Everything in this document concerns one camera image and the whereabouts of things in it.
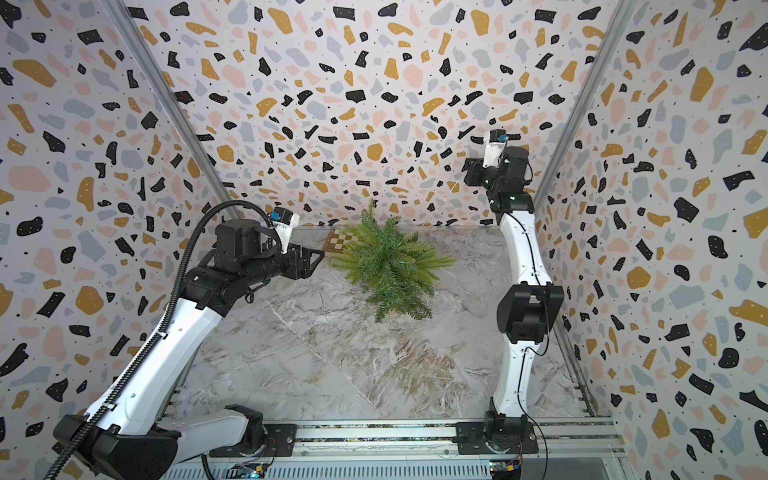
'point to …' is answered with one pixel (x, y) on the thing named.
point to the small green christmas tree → (398, 270)
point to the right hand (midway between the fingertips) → (467, 158)
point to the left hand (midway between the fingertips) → (314, 249)
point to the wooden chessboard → (338, 240)
